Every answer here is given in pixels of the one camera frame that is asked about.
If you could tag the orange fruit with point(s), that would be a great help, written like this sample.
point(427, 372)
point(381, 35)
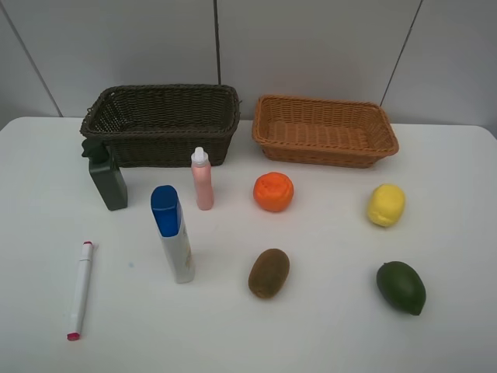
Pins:
point(273, 192)

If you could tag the pink bottle white cap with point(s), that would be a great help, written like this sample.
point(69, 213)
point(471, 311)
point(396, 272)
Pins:
point(201, 170)

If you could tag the white tube blue cap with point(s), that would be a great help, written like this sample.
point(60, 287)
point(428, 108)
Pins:
point(167, 211)

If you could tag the brown kiwi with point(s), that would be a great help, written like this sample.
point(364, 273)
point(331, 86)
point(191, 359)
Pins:
point(269, 273)

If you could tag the yellow lemon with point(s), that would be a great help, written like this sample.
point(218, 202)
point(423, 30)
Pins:
point(386, 205)

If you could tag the dark green spray bottle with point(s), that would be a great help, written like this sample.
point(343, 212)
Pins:
point(105, 174)

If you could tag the green lime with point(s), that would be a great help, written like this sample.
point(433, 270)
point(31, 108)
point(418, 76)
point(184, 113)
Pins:
point(401, 287)

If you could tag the white marker red caps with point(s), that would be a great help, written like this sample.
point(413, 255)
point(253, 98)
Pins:
point(78, 306)

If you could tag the orange wicker basket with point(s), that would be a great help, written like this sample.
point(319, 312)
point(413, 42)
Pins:
point(322, 132)

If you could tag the dark brown wicker basket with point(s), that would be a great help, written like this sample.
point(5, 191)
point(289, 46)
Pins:
point(161, 125)

